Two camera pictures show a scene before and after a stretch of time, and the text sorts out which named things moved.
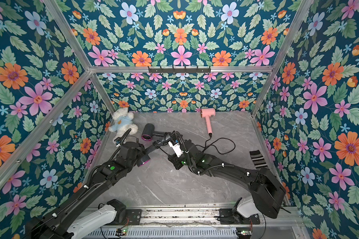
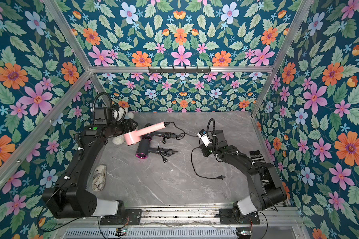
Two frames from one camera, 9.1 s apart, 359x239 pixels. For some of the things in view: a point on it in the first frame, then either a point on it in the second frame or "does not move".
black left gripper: (139, 150) → (128, 127)
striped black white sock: (258, 160) does not move
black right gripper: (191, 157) → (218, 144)
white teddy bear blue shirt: (122, 122) does not move
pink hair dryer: (207, 113) → (134, 136)
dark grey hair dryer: (145, 158) → (143, 149)
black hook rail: (179, 70) does not move
